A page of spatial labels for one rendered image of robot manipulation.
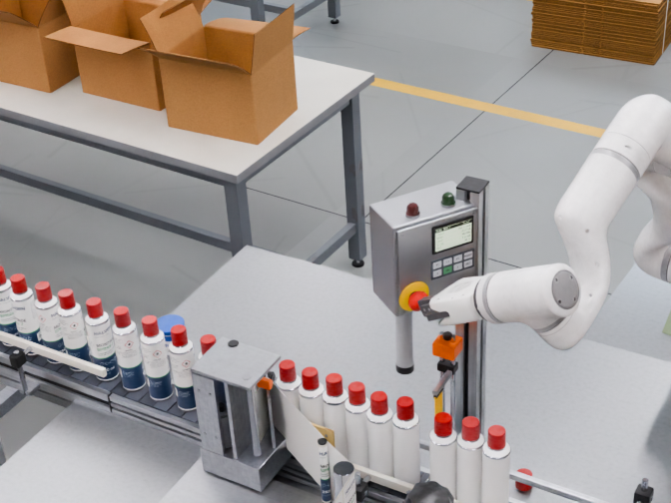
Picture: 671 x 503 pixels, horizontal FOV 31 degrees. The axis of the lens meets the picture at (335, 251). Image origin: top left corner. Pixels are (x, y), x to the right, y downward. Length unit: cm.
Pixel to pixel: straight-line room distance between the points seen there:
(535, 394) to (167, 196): 277
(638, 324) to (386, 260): 97
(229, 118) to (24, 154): 201
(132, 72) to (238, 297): 128
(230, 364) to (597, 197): 79
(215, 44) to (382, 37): 249
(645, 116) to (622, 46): 417
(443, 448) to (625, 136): 68
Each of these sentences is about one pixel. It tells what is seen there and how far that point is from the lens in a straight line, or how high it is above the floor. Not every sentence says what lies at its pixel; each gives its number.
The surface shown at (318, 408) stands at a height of 101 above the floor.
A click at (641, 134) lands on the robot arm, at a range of 204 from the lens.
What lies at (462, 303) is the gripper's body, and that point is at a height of 142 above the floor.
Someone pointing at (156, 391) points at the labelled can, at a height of 91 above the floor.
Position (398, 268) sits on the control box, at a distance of 212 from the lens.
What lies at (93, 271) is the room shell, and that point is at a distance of 477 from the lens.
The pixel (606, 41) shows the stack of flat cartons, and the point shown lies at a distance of 623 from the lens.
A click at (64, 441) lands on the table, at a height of 83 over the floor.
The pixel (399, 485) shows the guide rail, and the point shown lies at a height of 91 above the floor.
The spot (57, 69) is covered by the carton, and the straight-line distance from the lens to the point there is 437.
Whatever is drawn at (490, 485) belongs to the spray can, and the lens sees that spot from 231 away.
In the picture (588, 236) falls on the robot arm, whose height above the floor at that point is 152.
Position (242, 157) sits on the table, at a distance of 378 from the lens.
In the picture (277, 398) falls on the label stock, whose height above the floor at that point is 103.
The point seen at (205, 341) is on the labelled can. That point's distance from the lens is 250.
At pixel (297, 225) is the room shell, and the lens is 489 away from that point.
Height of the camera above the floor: 258
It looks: 33 degrees down
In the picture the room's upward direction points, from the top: 4 degrees counter-clockwise
